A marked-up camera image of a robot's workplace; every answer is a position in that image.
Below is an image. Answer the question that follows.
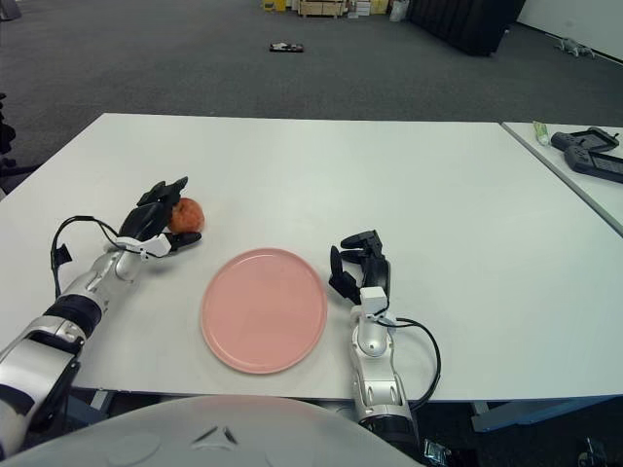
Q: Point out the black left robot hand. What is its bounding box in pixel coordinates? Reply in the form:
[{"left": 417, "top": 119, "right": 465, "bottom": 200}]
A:
[{"left": 118, "top": 176, "right": 203, "bottom": 262}]

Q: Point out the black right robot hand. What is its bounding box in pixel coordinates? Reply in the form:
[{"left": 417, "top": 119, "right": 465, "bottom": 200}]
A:
[{"left": 328, "top": 229, "right": 393, "bottom": 318}]

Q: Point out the red apple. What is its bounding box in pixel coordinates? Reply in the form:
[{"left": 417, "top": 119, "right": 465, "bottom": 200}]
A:
[{"left": 167, "top": 197, "right": 206, "bottom": 234}]

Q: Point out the pink round plate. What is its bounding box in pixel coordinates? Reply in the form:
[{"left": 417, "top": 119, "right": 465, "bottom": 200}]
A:
[{"left": 200, "top": 246, "right": 328, "bottom": 376}]

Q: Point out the black office chair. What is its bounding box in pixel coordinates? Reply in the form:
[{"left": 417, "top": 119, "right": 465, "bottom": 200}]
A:
[{"left": 0, "top": 91, "right": 40, "bottom": 196}]

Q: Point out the grey table leg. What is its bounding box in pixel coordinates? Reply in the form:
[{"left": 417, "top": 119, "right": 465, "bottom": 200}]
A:
[{"left": 90, "top": 388, "right": 116, "bottom": 413}]

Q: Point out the grey robot torso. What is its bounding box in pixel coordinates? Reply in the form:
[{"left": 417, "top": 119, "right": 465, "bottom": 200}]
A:
[{"left": 0, "top": 394, "right": 424, "bottom": 467}]

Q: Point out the black partition screen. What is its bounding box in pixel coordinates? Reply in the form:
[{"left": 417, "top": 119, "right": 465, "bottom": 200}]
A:
[{"left": 406, "top": 0, "right": 528, "bottom": 57}]

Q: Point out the wooden crate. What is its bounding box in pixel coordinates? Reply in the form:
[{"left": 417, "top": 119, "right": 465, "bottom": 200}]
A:
[{"left": 297, "top": 0, "right": 351, "bottom": 19}]

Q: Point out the small grey quadruped robot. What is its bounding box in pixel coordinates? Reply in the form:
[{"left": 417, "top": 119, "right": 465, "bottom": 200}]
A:
[{"left": 555, "top": 37, "right": 596, "bottom": 58}]

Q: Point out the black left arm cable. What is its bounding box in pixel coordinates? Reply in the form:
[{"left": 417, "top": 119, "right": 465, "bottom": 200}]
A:
[{"left": 50, "top": 215, "right": 147, "bottom": 303}]

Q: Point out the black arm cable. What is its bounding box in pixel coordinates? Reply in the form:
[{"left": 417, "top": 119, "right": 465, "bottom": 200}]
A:
[
  {"left": 50, "top": 215, "right": 147, "bottom": 303},
  {"left": 386, "top": 316, "right": 443, "bottom": 410}
]

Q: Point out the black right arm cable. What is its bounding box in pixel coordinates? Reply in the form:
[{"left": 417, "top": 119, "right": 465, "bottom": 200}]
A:
[{"left": 386, "top": 316, "right": 443, "bottom": 410}]

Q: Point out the metal clamp bracket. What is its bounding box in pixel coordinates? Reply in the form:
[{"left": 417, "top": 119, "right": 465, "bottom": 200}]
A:
[{"left": 422, "top": 437, "right": 452, "bottom": 463}]

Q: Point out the grey table frame beam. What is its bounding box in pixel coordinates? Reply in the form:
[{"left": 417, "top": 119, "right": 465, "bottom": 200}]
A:
[{"left": 469, "top": 392, "right": 623, "bottom": 433}]

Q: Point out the black handheld controller with frame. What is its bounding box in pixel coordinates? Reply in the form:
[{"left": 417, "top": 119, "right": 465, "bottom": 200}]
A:
[{"left": 550, "top": 126, "right": 620, "bottom": 153}]

